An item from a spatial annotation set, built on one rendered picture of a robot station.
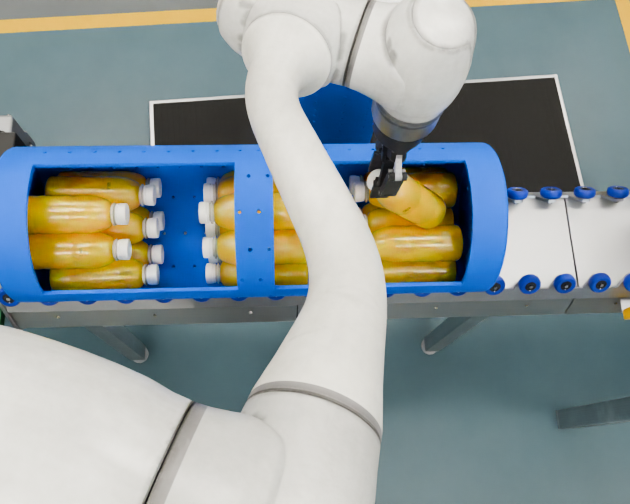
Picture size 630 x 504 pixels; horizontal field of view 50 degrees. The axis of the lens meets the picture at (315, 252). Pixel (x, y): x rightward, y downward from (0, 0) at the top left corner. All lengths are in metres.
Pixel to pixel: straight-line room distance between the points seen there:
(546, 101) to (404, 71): 1.94
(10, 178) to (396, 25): 0.73
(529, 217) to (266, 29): 0.95
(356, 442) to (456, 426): 1.93
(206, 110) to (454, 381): 1.27
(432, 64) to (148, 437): 0.49
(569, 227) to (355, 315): 1.12
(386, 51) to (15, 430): 0.54
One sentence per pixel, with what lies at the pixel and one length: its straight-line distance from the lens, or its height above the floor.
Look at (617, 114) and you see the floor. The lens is 2.95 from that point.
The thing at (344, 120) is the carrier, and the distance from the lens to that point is 1.95.
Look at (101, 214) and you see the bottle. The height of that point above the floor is 1.17.
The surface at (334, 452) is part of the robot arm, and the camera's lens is 0.43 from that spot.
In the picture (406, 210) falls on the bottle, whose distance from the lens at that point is 1.17.
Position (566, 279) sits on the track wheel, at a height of 0.98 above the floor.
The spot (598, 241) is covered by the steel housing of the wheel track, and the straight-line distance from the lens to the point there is 1.60.
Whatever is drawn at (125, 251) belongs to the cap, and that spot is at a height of 1.12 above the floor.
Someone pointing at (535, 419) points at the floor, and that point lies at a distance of 2.46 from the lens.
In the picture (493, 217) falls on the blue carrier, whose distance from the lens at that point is 1.20.
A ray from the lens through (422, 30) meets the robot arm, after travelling 0.73.
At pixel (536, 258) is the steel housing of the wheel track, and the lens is 1.53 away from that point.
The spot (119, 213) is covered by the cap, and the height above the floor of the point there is 1.16.
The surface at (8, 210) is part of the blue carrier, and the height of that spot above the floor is 1.23.
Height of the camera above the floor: 2.29
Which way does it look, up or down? 72 degrees down
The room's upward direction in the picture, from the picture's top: 10 degrees clockwise
